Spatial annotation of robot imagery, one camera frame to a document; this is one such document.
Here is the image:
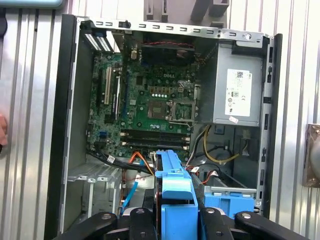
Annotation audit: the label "red and black fan wire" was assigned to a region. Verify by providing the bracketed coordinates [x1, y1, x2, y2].
[141, 40, 195, 49]

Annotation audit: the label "CPU socket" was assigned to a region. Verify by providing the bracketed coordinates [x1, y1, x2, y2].
[146, 99, 168, 120]

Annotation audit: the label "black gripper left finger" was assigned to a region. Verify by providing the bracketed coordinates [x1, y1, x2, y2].
[55, 189, 157, 240]

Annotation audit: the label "silver metal disk bay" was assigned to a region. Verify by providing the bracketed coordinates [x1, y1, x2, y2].
[66, 159, 124, 227]

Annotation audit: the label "wire locking lever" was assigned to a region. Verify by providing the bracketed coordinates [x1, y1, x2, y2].
[172, 121, 196, 129]

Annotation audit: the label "orange flat wire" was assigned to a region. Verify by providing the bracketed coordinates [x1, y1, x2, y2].
[129, 150, 155, 176]

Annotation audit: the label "red wires with connector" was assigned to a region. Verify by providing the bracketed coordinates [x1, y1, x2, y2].
[185, 165, 222, 186]

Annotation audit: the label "black expansion slot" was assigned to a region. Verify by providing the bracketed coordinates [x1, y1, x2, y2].
[97, 68, 105, 106]
[114, 74, 123, 121]

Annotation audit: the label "light blue flat wire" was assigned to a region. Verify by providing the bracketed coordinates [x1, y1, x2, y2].
[119, 178, 141, 216]

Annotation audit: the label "white expansion slot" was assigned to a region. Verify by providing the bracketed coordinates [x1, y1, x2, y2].
[104, 66, 113, 106]

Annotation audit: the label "open black PC case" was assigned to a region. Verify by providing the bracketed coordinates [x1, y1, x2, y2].
[44, 13, 284, 240]

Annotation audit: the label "person's hand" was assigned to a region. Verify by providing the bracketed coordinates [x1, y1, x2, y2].
[0, 113, 10, 147]

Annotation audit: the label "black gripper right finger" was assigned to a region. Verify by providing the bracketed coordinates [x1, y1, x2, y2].
[188, 171, 309, 240]

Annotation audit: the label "grey power supply unit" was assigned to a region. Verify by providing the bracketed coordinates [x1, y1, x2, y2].
[211, 40, 266, 128]

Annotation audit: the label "metal socket cover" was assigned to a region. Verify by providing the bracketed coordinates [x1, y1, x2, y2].
[168, 99, 198, 123]

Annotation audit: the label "yellow power wires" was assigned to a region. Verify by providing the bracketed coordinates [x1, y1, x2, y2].
[203, 124, 241, 164]

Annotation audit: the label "blue disk bay carrier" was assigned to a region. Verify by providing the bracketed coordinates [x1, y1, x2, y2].
[203, 191, 256, 214]

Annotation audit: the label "green motherboard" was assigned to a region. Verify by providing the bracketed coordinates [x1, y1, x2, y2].
[86, 51, 202, 162]

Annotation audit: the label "black case fan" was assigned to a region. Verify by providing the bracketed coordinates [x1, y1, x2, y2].
[139, 34, 199, 68]

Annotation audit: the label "hard disk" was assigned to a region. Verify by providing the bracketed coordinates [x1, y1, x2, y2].
[154, 149, 201, 240]

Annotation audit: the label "grey parts rack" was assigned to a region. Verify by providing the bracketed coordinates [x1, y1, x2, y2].
[143, 0, 231, 29]

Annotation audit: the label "black wire bundle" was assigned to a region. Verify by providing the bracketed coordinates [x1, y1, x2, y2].
[86, 149, 156, 176]

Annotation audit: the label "white power connector wire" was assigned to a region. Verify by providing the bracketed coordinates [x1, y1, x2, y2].
[240, 129, 251, 157]

